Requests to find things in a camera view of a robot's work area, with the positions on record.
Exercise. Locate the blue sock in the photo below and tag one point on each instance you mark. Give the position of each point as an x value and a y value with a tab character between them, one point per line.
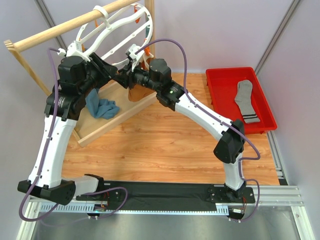
100	108

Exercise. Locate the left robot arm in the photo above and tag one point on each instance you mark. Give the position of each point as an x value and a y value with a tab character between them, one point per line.
77	78

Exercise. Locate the aluminium frame rail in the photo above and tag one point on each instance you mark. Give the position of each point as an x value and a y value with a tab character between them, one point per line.
265	195

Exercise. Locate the red plastic tray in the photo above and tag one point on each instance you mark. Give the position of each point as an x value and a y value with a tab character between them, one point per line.
222	85

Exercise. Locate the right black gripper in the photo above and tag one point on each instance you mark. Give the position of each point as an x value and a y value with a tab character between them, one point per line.
129	78

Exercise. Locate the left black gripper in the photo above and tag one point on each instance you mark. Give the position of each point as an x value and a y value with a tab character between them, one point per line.
97	66

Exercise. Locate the brown sock with cream cuff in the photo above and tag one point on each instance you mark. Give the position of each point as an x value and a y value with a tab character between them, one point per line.
139	92

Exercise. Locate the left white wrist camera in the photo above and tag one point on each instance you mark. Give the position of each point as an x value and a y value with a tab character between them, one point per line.
74	49

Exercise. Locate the grey striped sock in tray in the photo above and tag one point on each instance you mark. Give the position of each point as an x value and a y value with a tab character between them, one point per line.
244	102

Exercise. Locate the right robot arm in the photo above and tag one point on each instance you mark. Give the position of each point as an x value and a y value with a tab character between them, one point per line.
229	134

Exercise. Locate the white round clip hanger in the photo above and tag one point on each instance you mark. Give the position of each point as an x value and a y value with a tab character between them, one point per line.
114	34

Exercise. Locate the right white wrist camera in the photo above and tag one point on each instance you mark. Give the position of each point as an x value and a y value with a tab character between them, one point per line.
134	56

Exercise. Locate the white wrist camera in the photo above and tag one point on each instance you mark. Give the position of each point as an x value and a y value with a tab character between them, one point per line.
74	49
134	56

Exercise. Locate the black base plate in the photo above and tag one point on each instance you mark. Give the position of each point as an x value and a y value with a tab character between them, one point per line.
157	196

